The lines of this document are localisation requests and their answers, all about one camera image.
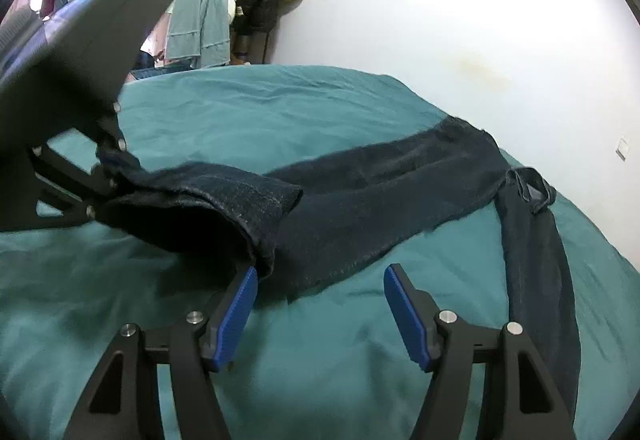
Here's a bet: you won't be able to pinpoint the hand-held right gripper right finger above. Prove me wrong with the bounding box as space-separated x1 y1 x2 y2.
383 263 578 440

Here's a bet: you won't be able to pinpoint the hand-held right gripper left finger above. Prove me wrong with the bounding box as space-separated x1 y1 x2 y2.
62 265 258 440

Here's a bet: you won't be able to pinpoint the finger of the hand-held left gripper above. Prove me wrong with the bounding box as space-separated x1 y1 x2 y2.
31 144 121 227
94 101 138 168

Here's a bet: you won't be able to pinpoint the dark denim jeans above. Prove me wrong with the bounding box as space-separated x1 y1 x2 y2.
95 115 583 421

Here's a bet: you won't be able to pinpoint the bed with teal sheet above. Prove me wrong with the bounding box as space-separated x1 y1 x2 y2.
0 65 640 440

